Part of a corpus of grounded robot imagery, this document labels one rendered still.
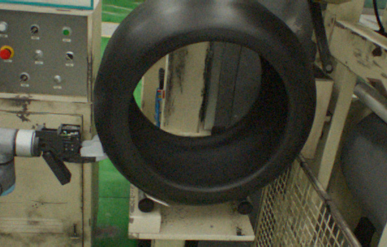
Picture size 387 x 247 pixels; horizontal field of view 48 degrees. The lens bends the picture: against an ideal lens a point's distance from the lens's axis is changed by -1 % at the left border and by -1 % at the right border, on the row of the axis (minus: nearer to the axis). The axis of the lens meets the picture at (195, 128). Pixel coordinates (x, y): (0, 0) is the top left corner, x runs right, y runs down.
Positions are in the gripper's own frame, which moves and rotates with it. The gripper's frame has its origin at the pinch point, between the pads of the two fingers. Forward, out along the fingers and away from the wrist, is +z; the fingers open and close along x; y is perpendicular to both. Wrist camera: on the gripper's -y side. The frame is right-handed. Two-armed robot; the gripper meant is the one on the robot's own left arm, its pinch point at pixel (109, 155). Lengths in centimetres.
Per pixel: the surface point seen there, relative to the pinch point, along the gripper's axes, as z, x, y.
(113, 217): 0, 103, -101
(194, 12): 17.2, -9.9, 43.8
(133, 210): 7.6, -6.6, -13.6
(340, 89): 73, 23, 18
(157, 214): 14.4, -8.1, -13.4
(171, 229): 19.2, -7.1, -19.3
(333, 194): 97, 46, -39
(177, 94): 19.8, 27.8, 9.0
